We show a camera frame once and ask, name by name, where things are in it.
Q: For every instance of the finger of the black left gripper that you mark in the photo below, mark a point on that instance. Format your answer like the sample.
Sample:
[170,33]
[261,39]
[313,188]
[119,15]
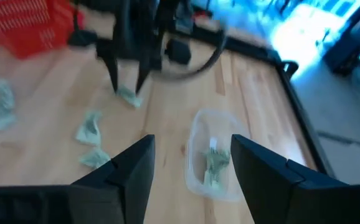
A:
[111,65]
[144,73]

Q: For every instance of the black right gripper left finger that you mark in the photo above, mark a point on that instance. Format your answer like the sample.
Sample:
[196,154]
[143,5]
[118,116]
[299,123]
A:
[127,180]

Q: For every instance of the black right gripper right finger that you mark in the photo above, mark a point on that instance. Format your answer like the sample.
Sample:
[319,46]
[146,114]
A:
[261,177]

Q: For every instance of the pale green Stevia sweetener packet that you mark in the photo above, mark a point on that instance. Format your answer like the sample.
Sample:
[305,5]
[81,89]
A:
[1,105]
[130,98]
[94,158]
[215,161]
[88,130]

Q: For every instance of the clear plastic bin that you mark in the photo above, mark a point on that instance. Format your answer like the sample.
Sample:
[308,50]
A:
[198,133]

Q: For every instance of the red plastic basket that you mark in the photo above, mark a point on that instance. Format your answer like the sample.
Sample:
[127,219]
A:
[21,28]

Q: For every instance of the dark equipment cart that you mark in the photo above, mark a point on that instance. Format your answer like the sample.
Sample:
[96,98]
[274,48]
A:
[354,40]

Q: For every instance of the black aluminium table frame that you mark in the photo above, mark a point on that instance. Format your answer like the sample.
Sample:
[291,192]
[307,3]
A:
[295,102]

